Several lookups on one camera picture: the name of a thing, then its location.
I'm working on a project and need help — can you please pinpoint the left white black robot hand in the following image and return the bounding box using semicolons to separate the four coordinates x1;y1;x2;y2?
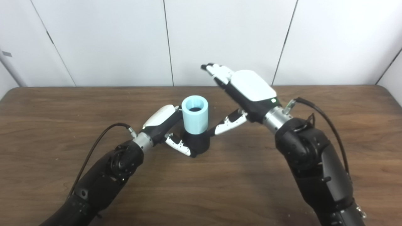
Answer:
142;105;197;158

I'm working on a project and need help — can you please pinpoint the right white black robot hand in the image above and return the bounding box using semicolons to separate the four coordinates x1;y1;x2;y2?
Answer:
201;63;281;136

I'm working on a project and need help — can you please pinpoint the light-blue short hose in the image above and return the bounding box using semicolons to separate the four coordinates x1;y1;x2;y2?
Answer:
182;95;209;135

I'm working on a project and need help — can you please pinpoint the black funnel-shaped nozzle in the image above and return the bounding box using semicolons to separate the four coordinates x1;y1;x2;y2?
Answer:
182;129;211;156

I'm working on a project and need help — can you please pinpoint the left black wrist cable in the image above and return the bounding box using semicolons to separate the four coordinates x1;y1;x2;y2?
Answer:
67;123;138;200

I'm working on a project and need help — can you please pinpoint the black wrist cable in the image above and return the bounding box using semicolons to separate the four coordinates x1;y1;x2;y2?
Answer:
67;123;138;200
283;97;351;182

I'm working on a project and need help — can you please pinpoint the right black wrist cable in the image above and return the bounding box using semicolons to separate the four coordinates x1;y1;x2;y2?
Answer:
283;97;351;182

